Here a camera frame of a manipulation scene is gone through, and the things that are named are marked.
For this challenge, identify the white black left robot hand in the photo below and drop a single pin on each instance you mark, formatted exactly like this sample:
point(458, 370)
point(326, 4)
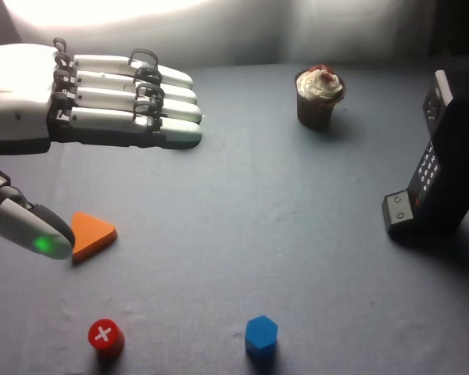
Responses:
point(19, 97)

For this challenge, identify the black toy phone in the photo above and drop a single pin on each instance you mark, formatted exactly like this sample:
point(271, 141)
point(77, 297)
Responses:
point(457, 156)

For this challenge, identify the orange triangle block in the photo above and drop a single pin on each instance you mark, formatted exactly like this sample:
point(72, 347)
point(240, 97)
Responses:
point(90, 234)

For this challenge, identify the white backdrop curtain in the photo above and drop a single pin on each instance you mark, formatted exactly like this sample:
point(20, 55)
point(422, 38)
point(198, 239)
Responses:
point(258, 31)

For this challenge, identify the red cylinder with white cross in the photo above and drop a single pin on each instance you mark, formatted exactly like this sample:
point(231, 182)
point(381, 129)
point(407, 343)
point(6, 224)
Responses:
point(103, 336)

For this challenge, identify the grey table cloth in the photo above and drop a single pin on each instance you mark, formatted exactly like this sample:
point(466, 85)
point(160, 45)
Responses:
point(234, 234)

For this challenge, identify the toy cupcake with white cream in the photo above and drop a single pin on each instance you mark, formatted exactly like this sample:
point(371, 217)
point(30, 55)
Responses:
point(318, 101)

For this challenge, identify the blue hexagon block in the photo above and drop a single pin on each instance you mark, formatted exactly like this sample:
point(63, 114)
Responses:
point(261, 334)

